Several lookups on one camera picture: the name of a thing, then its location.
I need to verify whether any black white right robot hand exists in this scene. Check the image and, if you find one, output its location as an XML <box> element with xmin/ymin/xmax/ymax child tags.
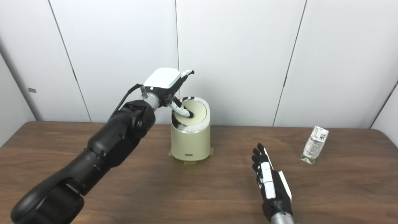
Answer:
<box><xmin>251</xmin><ymin>143</ymin><xmax>293</xmax><ymax>222</ymax></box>

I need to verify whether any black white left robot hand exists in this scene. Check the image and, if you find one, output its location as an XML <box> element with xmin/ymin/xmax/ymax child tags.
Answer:
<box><xmin>142</xmin><ymin>68</ymin><xmax>195</xmax><ymax>119</ymax></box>

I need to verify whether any cream-colored round bin lid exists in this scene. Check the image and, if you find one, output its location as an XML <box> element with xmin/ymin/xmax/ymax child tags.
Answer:
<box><xmin>173</xmin><ymin>100</ymin><xmax>207</xmax><ymax>125</ymax></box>

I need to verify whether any white green milk carton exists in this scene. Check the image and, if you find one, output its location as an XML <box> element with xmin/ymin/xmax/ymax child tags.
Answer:
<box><xmin>300</xmin><ymin>126</ymin><xmax>329</xmax><ymax>165</ymax></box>

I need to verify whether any cream-colored round bin body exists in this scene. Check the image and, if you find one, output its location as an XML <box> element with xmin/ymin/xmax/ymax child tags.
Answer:
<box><xmin>171</xmin><ymin>96</ymin><xmax>211</xmax><ymax>161</ymax></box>

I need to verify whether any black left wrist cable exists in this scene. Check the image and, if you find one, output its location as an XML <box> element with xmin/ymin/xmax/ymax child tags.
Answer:
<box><xmin>108</xmin><ymin>83</ymin><xmax>148</xmax><ymax>122</ymax></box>

